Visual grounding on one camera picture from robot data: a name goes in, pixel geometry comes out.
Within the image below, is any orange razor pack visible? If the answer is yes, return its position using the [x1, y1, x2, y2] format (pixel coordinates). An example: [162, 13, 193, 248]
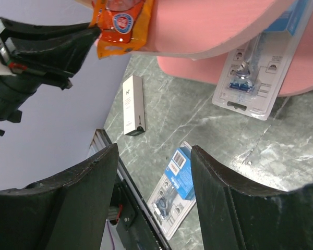
[90, 0, 154, 59]

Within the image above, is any white black slim box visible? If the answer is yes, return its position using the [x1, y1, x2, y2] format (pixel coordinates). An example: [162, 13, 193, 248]
[122, 75, 146, 136]

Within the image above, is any pink three-tier shelf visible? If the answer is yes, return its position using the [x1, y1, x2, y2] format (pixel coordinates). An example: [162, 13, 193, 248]
[139, 1, 313, 96]

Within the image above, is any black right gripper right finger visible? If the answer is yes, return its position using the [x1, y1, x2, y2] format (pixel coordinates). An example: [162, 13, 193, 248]
[191, 145, 313, 249]

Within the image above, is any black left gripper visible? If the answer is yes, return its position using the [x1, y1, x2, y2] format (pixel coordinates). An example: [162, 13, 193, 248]
[0, 17, 101, 136]

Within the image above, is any blue boxed razor pack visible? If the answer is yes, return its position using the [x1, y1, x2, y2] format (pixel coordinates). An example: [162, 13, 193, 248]
[147, 141, 196, 240]
[212, 1, 313, 121]

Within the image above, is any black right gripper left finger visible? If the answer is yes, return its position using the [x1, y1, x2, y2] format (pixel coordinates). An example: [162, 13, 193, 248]
[0, 144, 119, 249]

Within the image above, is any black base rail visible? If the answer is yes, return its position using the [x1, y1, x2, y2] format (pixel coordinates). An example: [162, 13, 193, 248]
[88, 129, 173, 250]

